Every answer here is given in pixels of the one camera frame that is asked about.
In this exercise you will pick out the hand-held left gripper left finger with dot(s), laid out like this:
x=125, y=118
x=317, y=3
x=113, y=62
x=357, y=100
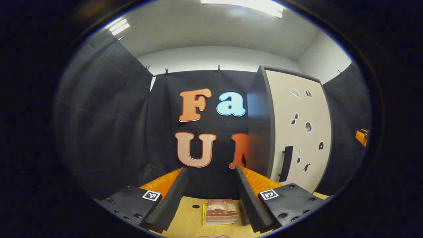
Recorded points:
x=175, y=198

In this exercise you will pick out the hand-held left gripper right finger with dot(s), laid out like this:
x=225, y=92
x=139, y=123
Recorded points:
x=249, y=201

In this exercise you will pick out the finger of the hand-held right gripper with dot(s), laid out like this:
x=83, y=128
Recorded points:
x=362, y=137

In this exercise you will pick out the grey cabinet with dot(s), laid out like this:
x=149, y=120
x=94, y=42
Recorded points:
x=259, y=132

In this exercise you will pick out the white paged book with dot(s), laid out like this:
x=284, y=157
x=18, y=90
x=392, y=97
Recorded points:
x=219, y=223

